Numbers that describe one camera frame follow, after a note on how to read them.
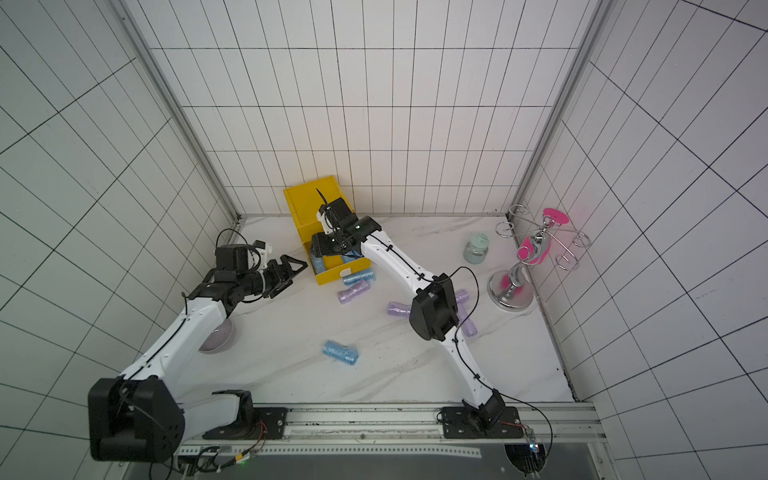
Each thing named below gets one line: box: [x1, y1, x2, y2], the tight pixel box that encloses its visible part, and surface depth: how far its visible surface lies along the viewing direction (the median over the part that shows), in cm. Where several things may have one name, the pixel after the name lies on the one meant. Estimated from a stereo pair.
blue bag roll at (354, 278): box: [343, 268, 376, 285], surface depth 100 cm
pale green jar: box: [463, 232, 490, 265], surface depth 105 cm
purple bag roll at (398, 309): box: [386, 301, 411, 317], surface depth 92 cm
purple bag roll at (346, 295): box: [338, 279, 371, 304], surface depth 97 cm
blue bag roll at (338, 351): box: [323, 340, 359, 365], surface depth 83 cm
